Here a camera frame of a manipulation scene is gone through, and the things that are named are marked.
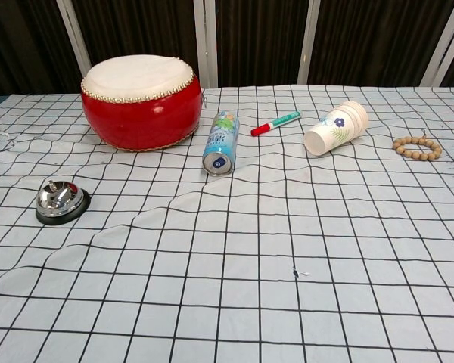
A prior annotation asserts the red drum white skin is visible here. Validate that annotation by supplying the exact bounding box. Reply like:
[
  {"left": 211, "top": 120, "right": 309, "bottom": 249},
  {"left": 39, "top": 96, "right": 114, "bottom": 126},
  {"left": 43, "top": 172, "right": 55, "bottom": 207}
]
[{"left": 79, "top": 54, "right": 205, "bottom": 153}]

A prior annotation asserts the white partition post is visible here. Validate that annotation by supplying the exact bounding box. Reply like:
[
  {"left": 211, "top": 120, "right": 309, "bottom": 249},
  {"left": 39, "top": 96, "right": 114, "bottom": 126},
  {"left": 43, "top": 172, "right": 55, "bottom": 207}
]
[
  {"left": 425, "top": 0, "right": 454, "bottom": 87},
  {"left": 55, "top": 0, "right": 90, "bottom": 79},
  {"left": 193, "top": 0, "right": 219, "bottom": 88},
  {"left": 297, "top": 0, "right": 323, "bottom": 85}
]

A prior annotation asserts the wooden bead bracelet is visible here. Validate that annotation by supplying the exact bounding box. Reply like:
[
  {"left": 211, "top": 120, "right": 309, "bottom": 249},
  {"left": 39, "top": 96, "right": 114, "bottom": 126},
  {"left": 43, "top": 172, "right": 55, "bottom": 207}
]
[{"left": 392, "top": 130, "right": 443, "bottom": 163}]

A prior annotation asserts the green marker red cap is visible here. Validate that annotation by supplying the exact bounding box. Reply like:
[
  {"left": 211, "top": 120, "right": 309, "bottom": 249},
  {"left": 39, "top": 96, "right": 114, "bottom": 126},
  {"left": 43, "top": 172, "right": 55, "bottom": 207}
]
[{"left": 250, "top": 109, "right": 303, "bottom": 137}]

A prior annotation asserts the white black grid tablecloth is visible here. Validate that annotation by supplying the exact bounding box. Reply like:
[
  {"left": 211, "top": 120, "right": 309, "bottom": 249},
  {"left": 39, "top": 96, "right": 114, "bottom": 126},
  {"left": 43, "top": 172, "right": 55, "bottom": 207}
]
[{"left": 0, "top": 85, "right": 454, "bottom": 363}]

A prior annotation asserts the blue drink can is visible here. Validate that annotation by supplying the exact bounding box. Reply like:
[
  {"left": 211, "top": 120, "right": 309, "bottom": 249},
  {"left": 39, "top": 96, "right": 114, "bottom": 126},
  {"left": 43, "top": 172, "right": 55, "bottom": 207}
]
[{"left": 201, "top": 110, "right": 240, "bottom": 178}]

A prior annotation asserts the small round metal tin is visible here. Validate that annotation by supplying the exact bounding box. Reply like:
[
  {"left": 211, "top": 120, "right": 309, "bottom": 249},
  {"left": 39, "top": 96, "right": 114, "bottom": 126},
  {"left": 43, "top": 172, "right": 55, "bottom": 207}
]
[{"left": 35, "top": 179, "right": 92, "bottom": 227}]

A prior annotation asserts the white paper cup flower print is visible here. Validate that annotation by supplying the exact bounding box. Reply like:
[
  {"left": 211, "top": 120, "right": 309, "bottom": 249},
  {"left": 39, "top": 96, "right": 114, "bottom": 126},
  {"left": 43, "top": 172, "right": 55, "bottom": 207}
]
[{"left": 303, "top": 100, "right": 370, "bottom": 157}]

